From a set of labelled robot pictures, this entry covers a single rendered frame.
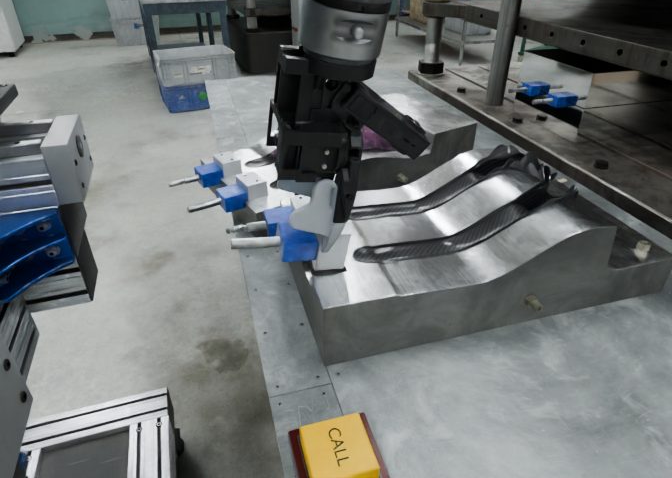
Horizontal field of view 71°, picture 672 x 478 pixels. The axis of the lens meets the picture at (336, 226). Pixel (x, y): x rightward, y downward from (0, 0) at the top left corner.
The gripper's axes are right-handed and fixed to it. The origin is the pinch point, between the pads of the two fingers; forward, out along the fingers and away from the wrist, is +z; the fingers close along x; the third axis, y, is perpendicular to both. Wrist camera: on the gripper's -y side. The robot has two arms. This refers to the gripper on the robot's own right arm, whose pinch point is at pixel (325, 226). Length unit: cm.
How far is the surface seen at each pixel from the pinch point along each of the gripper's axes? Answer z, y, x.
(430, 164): 9.9, -31.6, -31.0
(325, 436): 8.7, 3.9, 20.4
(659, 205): 8, -73, -13
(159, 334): 111, 24, -79
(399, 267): 4.1, -9.3, 3.4
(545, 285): 3.8, -27.4, 8.7
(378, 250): 5.1, -8.3, -1.0
